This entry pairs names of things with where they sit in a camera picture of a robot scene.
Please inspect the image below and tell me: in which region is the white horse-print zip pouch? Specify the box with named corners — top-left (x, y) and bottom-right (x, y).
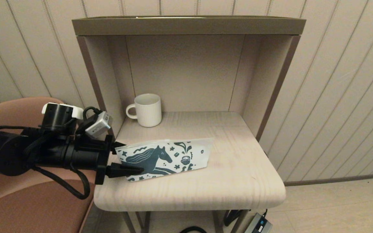
top-left (115, 138), bottom-right (213, 182)

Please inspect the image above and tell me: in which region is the white ribbed ceramic mug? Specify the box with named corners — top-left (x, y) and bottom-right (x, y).
top-left (126, 94), bottom-right (162, 128)

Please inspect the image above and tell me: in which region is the pink upholstered chair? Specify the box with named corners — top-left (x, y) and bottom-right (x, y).
top-left (0, 97), bottom-right (96, 233)

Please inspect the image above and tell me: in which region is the beige wooden hutch desk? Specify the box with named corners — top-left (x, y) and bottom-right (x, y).
top-left (72, 16), bottom-right (306, 233)

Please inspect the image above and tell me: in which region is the grey power adapter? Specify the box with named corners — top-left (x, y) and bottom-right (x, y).
top-left (244, 213), bottom-right (273, 233)

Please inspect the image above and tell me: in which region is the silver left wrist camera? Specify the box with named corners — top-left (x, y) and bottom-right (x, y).
top-left (85, 111), bottom-right (113, 138)

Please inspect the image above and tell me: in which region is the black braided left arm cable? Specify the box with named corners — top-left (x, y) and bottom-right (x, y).
top-left (33, 165), bottom-right (90, 200)

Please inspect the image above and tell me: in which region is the black left camera cable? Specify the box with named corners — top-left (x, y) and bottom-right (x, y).
top-left (82, 107), bottom-right (101, 128)

